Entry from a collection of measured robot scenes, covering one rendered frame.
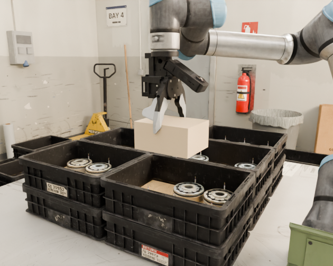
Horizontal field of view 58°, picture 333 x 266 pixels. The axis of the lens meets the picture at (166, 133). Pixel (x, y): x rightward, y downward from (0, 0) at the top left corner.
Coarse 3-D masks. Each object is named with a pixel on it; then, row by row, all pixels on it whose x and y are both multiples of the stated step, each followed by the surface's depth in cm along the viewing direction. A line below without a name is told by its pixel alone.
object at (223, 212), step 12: (144, 156) 111; (156, 156) 113; (168, 156) 112; (120, 168) 99; (228, 168) 99; (108, 180) 89; (252, 180) 92; (132, 192) 85; (144, 192) 82; (156, 192) 82; (240, 192) 82; (168, 204) 79; (180, 204) 77; (192, 204) 75; (204, 204) 75; (228, 204) 75; (216, 216) 72
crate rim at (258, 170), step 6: (234, 144) 128; (240, 144) 127; (270, 150) 118; (270, 156) 113; (204, 162) 105; (210, 162) 105; (264, 162) 105; (240, 168) 99; (246, 168) 99; (258, 168) 99; (258, 174) 99
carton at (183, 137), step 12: (144, 120) 80; (168, 120) 80; (180, 120) 80; (192, 120) 80; (204, 120) 80; (144, 132) 78; (168, 132) 74; (180, 132) 72; (192, 132) 73; (204, 132) 79; (144, 144) 79; (156, 144) 77; (168, 144) 75; (180, 144) 73; (192, 144) 74; (204, 144) 80; (180, 156) 73
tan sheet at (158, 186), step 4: (152, 180) 115; (148, 184) 111; (152, 184) 111; (156, 184) 111; (160, 184) 111; (164, 184) 111; (168, 184) 111; (152, 188) 108; (156, 188) 108; (160, 188) 108; (164, 188) 108; (168, 188) 108; (172, 188) 108; (164, 192) 105; (168, 192) 105; (172, 192) 105
